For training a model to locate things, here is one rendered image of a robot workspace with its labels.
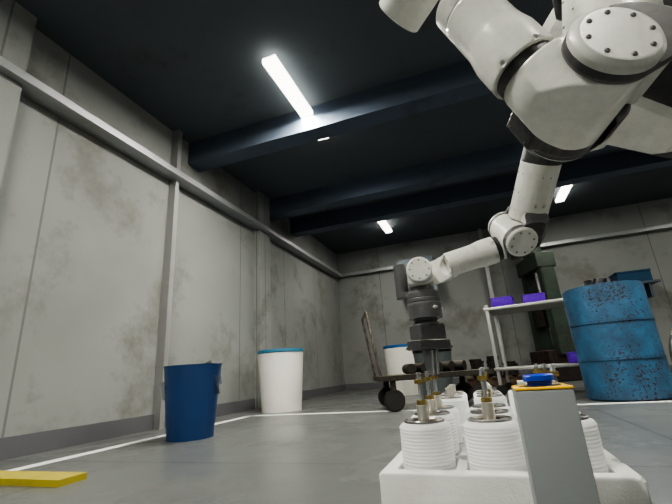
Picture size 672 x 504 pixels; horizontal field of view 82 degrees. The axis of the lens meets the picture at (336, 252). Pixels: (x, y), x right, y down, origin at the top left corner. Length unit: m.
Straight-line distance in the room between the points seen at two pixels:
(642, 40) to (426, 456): 0.65
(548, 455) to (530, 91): 0.43
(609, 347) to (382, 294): 5.15
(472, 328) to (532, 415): 7.25
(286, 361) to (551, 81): 3.99
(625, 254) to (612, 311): 4.69
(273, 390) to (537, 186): 3.63
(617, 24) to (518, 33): 0.08
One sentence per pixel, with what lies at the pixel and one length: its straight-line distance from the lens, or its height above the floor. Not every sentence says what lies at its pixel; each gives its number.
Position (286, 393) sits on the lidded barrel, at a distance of 4.27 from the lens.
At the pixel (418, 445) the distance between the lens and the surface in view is 0.78.
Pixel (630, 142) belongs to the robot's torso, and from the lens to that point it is 0.84.
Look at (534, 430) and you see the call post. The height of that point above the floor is 0.26.
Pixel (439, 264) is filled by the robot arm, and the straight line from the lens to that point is 1.11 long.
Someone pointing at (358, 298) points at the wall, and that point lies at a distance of 8.26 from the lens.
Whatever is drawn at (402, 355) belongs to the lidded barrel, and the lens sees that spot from 5.54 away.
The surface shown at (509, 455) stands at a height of 0.20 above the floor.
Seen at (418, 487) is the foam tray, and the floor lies 0.16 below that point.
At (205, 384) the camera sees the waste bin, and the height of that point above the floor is 0.33.
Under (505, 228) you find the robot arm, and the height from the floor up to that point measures 0.67.
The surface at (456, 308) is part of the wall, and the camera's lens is 7.89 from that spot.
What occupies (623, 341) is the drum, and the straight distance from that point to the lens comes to 3.77.
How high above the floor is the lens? 0.35
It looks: 17 degrees up
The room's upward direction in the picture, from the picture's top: 4 degrees counter-clockwise
